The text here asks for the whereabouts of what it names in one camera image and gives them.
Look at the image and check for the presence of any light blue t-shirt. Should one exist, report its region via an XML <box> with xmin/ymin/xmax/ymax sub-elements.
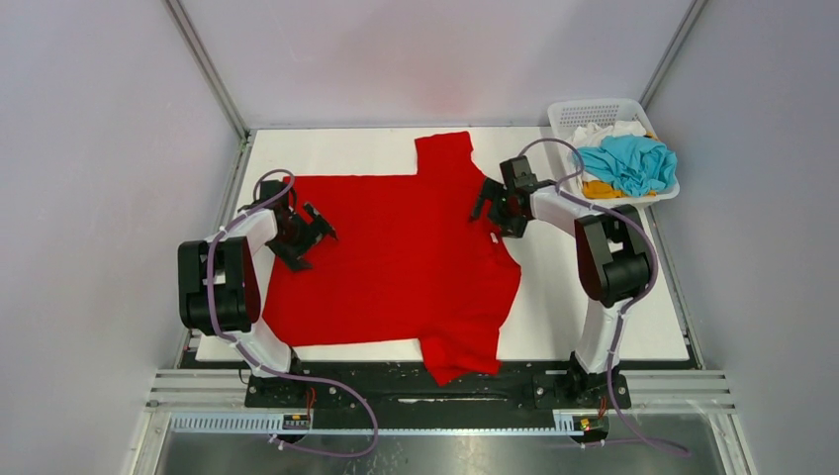
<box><xmin>609</xmin><ymin>137</ymin><xmax>678</xmax><ymax>198</ymax></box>

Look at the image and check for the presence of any yellow t-shirt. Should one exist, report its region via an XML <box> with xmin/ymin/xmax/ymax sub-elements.
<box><xmin>582</xmin><ymin>180</ymin><xmax>638</xmax><ymax>200</ymax></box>

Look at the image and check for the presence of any white t-shirt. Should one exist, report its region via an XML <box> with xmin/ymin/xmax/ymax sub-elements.
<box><xmin>567</xmin><ymin>121</ymin><xmax>648</xmax><ymax>184</ymax></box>

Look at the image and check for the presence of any aluminium frame rail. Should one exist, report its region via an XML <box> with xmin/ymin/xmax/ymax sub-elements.
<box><xmin>128</xmin><ymin>365</ymin><xmax>757</xmax><ymax>474</ymax></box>

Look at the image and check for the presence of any aluminium corner post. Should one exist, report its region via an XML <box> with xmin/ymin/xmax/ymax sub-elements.
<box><xmin>639</xmin><ymin>0</ymin><xmax>709</xmax><ymax>108</ymax></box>
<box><xmin>162</xmin><ymin>0</ymin><xmax>250</xmax><ymax>142</ymax></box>

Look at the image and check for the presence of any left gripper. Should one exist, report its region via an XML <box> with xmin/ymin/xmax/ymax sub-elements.
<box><xmin>266</xmin><ymin>203</ymin><xmax>334</xmax><ymax>271</ymax></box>

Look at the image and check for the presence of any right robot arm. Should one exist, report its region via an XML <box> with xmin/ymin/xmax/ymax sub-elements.
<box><xmin>470</xmin><ymin>155</ymin><xmax>659</xmax><ymax>408</ymax></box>

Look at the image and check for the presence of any left aluminium corner post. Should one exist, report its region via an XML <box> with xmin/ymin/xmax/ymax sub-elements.
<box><xmin>162</xmin><ymin>0</ymin><xmax>250</xmax><ymax>142</ymax></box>

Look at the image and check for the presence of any red t-shirt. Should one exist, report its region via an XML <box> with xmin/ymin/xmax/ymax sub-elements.
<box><xmin>264</xmin><ymin>132</ymin><xmax>521</xmax><ymax>385</ymax></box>

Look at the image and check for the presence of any right aluminium corner post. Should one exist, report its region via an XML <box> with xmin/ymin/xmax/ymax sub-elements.
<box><xmin>639</xmin><ymin>0</ymin><xmax>709</xmax><ymax>108</ymax></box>

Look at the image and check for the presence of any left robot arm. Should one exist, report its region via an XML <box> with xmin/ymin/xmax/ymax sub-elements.
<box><xmin>177</xmin><ymin>174</ymin><xmax>337</xmax><ymax>407</ymax></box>

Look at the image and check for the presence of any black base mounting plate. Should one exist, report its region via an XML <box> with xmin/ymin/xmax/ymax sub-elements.
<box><xmin>244</xmin><ymin>361</ymin><xmax>631</xmax><ymax>430</ymax></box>

